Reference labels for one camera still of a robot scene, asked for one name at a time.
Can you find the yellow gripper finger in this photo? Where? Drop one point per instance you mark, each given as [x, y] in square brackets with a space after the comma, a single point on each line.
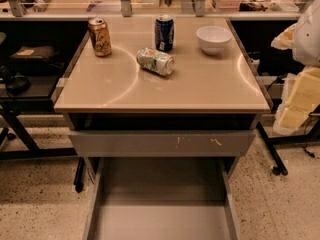
[300, 96]
[284, 40]

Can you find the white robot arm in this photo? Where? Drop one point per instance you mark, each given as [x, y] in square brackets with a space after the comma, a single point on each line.
[306, 38]

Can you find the blue pepsi can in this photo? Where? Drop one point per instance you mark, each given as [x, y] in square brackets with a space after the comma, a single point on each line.
[164, 33]

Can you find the grey middle drawer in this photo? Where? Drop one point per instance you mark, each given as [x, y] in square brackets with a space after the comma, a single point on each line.
[168, 143]

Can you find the beige drawer cabinet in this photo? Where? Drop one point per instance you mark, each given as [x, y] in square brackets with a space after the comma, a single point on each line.
[204, 93]

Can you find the orange soda can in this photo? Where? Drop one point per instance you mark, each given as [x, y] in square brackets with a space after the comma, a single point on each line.
[99, 35]

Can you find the open bottom drawer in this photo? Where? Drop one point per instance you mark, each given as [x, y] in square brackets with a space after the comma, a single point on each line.
[162, 199]

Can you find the white ceramic bowl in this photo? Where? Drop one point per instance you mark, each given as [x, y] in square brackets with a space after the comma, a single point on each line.
[213, 39]

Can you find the dark bag on shelf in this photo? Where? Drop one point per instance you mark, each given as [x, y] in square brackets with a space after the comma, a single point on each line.
[36, 61]

